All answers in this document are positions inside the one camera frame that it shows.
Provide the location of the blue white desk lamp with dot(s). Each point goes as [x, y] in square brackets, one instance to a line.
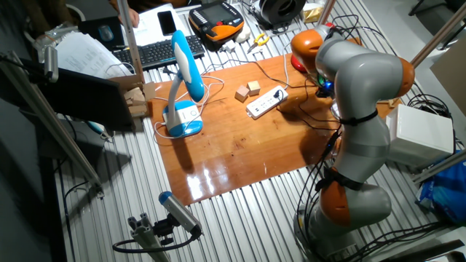
[187, 65]

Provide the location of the wooden cube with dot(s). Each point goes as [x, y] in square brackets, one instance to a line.
[254, 88]
[241, 94]

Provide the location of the white power strip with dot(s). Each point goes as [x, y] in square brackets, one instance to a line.
[265, 103]

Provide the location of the silver frame-mounted camera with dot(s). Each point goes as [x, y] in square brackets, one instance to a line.
[51, 63]

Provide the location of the small red connector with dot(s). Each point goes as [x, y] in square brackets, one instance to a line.
[330, 25]

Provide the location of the silver camera blue cap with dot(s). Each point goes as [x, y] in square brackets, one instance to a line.
[180, 211]

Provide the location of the white power adapter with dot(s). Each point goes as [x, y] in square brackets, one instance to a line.
[228, 46]

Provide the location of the aluminium frame post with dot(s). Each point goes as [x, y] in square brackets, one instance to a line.
[433, 40]
[54, 123]
[129, 36]
[437, 167]

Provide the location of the red round lamp base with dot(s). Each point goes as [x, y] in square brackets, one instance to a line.
[296, 65]

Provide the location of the white document sheets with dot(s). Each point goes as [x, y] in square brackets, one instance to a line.
[145, 29]

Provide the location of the white rounded object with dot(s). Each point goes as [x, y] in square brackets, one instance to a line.
[242, 34]

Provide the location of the black monitor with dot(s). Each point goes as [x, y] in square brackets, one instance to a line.
[83, 98]

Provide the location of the black mouse pad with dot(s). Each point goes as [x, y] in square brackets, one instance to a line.
[87, 29]

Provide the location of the person's hand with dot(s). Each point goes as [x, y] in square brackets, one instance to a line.
[134, 17]

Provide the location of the orange black teach pendant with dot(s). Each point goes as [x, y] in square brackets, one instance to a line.
[216, 22]

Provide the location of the clear plastic bag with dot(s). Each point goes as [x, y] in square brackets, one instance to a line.
[54, 34]

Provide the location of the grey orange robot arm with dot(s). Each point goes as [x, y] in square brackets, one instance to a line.
[364, 91]

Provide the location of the black keyboard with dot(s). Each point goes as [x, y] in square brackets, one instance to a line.
[160, 52]

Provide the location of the aluminium profile camera stand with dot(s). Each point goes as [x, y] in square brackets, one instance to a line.
[145, 236]

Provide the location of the grey computer mouse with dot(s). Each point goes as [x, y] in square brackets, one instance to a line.
[106, 32]

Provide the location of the black smartphone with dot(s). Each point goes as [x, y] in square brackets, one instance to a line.
[166, 22]

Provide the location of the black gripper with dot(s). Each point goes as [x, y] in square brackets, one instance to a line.
[324, 91]

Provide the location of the yellow crumpled packet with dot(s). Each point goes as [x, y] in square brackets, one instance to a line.
[312, 12]

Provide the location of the white paper stack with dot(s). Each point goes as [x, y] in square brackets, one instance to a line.
[87, 58]

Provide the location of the brown cardboard box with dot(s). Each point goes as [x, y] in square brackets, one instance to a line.
[149, 91]

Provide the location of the white plastic drawer box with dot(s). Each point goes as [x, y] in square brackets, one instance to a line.
[422, 134]

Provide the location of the blue plastic bag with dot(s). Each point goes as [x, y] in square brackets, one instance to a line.
[444, 193]

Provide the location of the black filament spool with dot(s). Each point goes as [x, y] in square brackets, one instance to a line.
[282, 9]

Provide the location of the brown cardboard panel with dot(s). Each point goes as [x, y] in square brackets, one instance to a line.
[451, 76]

